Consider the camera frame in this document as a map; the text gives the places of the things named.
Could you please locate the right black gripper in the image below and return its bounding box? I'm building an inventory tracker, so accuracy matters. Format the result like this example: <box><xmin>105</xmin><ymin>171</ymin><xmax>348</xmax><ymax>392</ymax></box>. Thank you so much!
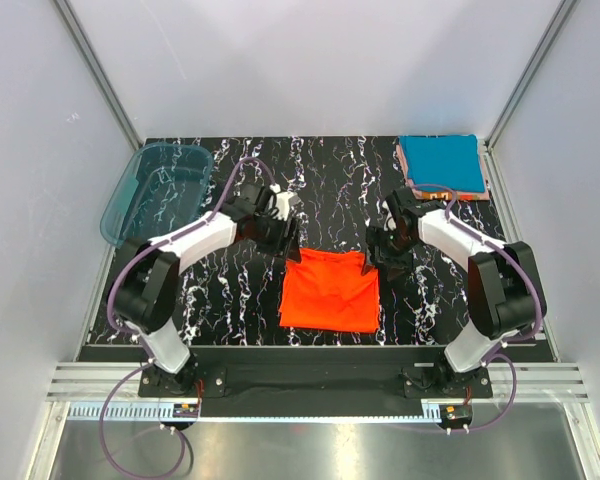
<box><xmin>361</xmin><ymin>225</ymin><xmax>418</xmax><ymax>282</ymax></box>

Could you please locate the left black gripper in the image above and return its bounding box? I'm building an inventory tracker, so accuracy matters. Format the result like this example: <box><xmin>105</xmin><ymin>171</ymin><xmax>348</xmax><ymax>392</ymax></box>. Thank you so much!
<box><xmin>251</xmin><ymin>213</ymin><xmax>300</xmax><ymax>263</ymax></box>

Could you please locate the orange t-shirt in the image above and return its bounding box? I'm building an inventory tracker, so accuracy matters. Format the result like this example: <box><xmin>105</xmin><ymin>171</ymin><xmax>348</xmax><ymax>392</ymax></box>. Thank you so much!
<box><xmin>279</xmin><ymin>248</ymin><xmax>380</xmax><ymax>334</ymax></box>

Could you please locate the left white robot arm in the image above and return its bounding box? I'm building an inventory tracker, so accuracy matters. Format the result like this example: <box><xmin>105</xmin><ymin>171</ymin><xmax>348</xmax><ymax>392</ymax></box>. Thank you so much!
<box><xmin>106</xmin><ymin>184</ymin><xmax>301</xmax><ymax>397</ymax></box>

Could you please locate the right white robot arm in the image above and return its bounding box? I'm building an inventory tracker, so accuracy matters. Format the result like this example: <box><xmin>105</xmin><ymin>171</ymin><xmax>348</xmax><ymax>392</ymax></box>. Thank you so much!
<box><xmin>362</xmin><ymin>187</ymin><xmax>547</xmax><ymax>397</ymax></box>

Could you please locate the folded pink patterned t-shirt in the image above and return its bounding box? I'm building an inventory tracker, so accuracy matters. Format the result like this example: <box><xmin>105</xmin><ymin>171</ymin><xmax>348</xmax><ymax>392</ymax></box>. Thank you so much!
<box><xmin>395</xmin><ymin>141</ymin><xmax>492</xmax><ymax>202</ymax></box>

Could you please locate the folded blue t-shirt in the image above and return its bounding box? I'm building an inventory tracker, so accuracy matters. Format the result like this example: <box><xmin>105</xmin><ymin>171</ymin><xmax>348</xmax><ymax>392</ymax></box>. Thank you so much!
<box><xmin>399</xmin><ymin>135</ymin><xmax>486</xmax><ymax>194</ymax></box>

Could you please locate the teal transparent plastic bin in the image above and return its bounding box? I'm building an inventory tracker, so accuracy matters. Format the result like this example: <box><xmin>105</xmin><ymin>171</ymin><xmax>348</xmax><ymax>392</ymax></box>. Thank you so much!
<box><xmin>100</xmin><ymin>141</ymin><xmax>214</xmax><ymax>248</ymax></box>

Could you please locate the right small connector board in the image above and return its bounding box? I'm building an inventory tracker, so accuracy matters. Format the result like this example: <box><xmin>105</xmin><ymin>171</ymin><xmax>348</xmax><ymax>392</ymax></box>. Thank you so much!
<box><xmin>441</xmin><ymin>404</ymin><xmax>473</xmax><ymax>424</ymax></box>

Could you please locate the small connector board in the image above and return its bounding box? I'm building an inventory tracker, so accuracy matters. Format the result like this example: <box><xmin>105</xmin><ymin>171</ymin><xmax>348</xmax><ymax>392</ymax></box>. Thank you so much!
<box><xmin>172</xmin><ymin>403</ymin><xmax>201</xmax><ymax>419</ymax></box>
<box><xmin>441</xmin><ymin>404</ymin><xmax>473</xmax><ymax>424</ymax></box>

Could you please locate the left small connector board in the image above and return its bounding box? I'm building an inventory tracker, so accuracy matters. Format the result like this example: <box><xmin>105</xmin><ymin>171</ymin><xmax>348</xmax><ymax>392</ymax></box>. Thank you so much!
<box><xmin>172</xmin><ymin>403</ymin><xmax>201</xmax><ymax>419</ymax></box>

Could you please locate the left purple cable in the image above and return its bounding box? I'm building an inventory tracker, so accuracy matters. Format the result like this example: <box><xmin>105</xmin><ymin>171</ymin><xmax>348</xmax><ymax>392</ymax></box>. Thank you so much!
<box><xmin>99</xmin><ymin>157</ymin><xmax>281</xmax><ymax>475</ymax></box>

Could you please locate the purple cable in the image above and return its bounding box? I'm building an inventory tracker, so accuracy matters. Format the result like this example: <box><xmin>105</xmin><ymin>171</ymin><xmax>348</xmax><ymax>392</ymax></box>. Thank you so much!
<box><xmin>99</xmin><ymin>157</ymin><xmax>281</xmax><ymax>475</ymax></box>
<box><xmin>409</xmin><ymin>183</ymin><xmax>544</xmax><ymax>434</ymax></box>

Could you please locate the right aluminium frame post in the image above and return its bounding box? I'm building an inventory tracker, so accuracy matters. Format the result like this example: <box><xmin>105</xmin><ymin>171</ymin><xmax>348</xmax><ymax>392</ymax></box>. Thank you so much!
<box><xmin>484</xmin><ymin>0</ymin><xmax>581</xmax><ymax>149</ymax></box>

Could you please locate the aluminium frame post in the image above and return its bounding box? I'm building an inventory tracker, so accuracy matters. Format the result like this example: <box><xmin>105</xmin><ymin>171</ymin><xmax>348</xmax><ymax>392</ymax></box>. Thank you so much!
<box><xmin>484</xmin><ymin>0</ymin><xmax>581</xmax><ymax>149</ymax></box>
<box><xmin>51</xmin><ymin>0</ymin><xmax>144</xmax><ymax>149</ymax></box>

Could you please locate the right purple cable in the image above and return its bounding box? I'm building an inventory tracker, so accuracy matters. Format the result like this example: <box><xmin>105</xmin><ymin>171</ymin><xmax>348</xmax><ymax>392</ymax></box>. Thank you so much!
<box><xmin>409</xmin><ymin>183</ymin><xmax>544</xmax><ymax>434</ymax></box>

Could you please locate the front aluminium rail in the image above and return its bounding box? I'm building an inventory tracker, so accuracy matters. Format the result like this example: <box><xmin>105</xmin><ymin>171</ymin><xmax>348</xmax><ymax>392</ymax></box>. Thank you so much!
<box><xmin>46</xmin><ymin>363</ymin><xmax>589</xmax><ymax>424</ymax></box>

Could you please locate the left aluminium frame post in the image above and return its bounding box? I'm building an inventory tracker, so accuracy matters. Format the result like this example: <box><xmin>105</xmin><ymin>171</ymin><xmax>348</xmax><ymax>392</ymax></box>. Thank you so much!
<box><xmin>51</xmin><ymin>0</ymin><xmax>144</xmax><ymax>149</ymax></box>

